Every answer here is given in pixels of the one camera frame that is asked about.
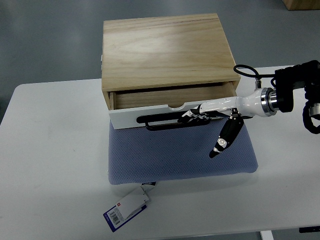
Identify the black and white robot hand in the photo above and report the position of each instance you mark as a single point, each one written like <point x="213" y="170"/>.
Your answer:
<point x="263" y="103"/>

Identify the white top drawer black handle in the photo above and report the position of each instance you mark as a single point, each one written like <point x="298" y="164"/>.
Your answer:
<point x="126" y="106"/>

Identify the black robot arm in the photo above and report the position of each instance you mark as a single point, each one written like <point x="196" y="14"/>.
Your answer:
<point x="302" y="76"/>

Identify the wooden drawer cabinet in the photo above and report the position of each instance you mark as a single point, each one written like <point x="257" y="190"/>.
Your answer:
<point x="155" y="53"/>

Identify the wooden box in corner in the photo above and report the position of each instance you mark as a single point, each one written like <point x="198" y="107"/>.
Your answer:
<point x="299" y="5"/>

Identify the white table leg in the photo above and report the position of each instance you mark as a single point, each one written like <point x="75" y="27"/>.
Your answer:
<point x="266" y="235"/>

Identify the black table control panel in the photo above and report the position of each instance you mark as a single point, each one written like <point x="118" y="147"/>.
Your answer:
<point x="309" y="229"/>

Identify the blue mesh cushion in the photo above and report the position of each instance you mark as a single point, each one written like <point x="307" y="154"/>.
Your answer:
<point x="137" y="155"/>

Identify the white and blue product tag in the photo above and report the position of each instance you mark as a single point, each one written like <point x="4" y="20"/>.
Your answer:
<point x="129" y="206"/>

